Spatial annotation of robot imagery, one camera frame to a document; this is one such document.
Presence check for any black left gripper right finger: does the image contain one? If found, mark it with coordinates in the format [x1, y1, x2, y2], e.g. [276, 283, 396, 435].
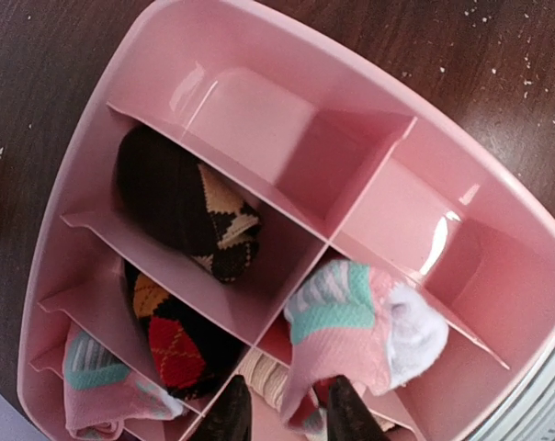
[327, 376, 388, 441]

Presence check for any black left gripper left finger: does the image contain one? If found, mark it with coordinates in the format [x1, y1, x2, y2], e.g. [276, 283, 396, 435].
[197, 375, 253, 441]

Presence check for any pink sock with teal patches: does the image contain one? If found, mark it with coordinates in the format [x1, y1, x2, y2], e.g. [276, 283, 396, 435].
[279, 258, 449, 433]

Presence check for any brown beige argyle sock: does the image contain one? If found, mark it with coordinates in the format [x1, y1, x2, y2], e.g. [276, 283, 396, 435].
[115, 125, 262, 284]

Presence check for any red black argyle rolled sock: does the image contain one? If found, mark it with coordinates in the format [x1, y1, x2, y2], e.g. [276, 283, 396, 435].
[124, 261, 244, 401]

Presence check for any pink plastic organizer tray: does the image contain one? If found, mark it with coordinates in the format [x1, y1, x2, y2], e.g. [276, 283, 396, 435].
[17, 1, 555, 440]

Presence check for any aluminium front rail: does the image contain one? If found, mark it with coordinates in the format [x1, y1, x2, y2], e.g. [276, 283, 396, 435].
[469, 341, 555, 440]

